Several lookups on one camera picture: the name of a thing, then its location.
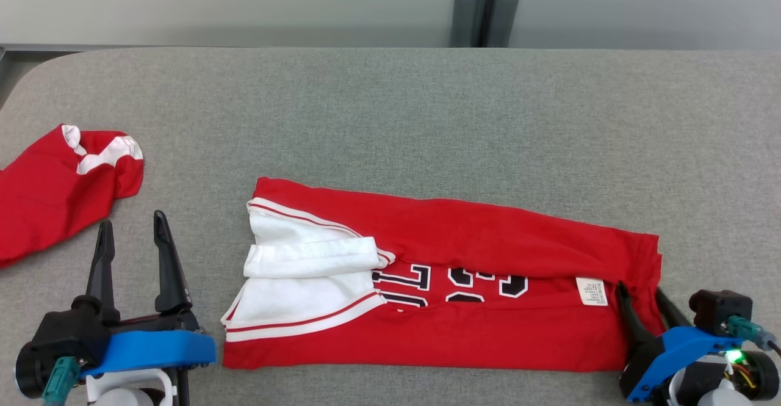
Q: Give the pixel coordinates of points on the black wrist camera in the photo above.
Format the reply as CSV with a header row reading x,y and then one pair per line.
x,y
67,333
720,311

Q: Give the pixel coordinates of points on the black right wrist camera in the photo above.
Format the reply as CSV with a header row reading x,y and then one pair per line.
x,y
720,311

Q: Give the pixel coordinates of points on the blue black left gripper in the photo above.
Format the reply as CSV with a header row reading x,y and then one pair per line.
x,y
152,348

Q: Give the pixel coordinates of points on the red Bulls 23 jersey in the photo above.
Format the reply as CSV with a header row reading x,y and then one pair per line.
x,y
488,235

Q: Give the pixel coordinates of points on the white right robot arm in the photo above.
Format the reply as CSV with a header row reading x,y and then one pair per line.
x,y
750,375

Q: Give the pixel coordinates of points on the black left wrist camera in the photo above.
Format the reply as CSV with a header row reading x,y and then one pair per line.
x,y
67,333

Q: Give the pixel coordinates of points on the red shorts white trim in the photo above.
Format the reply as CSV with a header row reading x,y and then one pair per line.
x,y
49,192

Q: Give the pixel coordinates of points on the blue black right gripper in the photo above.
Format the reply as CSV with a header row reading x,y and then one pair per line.
x,y
662,357

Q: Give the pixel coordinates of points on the grey partition post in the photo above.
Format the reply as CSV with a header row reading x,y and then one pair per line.
x,y
485,9

